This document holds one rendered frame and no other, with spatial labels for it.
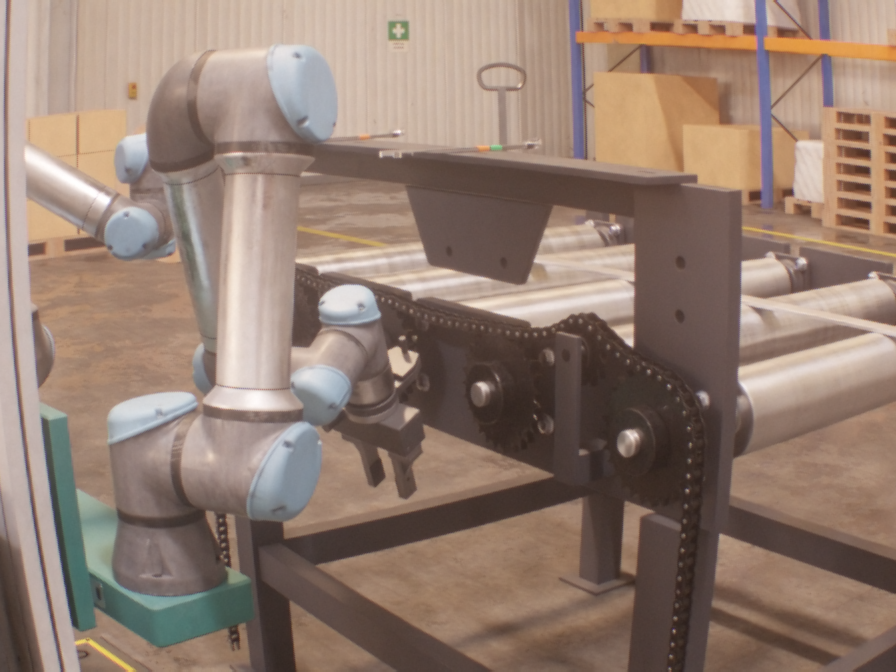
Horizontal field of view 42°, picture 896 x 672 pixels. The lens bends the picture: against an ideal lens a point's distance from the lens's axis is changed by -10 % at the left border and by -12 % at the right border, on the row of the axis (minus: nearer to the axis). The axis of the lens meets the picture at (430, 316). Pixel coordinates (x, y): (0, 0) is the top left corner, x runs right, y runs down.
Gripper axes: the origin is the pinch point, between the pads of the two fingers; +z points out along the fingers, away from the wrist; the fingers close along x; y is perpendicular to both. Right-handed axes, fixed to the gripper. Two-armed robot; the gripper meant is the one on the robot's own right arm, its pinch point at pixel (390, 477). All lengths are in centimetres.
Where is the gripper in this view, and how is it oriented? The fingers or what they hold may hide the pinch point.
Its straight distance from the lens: 188.1
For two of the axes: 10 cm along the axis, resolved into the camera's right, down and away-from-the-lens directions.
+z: 1.6, 8.1, 5.6
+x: 7.9, 2.3, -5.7
